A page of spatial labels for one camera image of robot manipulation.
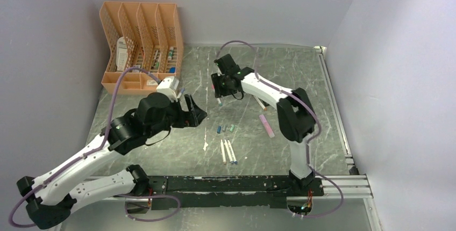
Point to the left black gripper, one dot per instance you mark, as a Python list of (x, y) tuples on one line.
[(191, 118)]

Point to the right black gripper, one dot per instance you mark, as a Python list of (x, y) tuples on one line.
[(219, 91)]

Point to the white pen grey cap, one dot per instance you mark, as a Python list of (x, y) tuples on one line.
[(228, 152)]

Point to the white pen orange tip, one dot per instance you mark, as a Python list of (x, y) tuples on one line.
[(222, 147)]

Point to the white pen orange cap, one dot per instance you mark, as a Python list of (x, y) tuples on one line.
[(259, 101)]

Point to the purple pink highlighter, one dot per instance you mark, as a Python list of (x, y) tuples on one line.
[(267, 126)]

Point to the white pen blue cap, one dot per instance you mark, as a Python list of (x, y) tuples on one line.
[(180, 93)]

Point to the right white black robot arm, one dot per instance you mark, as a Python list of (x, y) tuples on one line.
[(294, 112)]

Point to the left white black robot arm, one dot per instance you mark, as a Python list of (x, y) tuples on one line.
[(52, 197)]

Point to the orange plastic file organizer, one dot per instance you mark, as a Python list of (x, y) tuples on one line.
[(154, 40)]

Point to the white paper packet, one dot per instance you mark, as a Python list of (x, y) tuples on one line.
[(121, 54)]

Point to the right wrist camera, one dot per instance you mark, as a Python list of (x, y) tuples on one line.
[(227, 65)]

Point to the black base frame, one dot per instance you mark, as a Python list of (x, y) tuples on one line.
[(229, 191)]

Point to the aluminium rail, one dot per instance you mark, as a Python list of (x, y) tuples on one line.
[(353, 185)]

